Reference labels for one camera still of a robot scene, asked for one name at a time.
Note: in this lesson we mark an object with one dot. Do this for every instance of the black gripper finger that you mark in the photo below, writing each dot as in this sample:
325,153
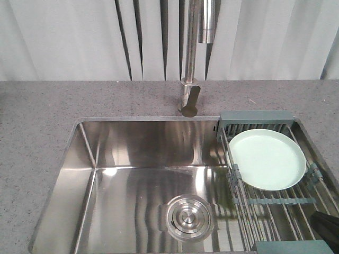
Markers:
327,227

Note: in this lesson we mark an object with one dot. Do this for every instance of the light green round plate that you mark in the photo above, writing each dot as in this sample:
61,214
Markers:
267,159

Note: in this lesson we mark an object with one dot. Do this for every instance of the grey-green dish drying rack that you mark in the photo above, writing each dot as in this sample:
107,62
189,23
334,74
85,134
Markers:
249,216

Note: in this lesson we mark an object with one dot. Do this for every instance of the round steel sink drain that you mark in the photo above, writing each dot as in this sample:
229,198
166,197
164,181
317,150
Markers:
186,218

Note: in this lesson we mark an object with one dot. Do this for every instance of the stainless steel sink basin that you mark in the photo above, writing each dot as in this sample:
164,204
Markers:
117,172

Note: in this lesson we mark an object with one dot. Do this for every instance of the stainless steel faucet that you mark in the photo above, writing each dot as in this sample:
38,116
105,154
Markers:
201,29

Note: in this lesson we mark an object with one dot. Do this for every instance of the white pleated curtain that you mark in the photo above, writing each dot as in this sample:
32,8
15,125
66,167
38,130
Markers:
146,40

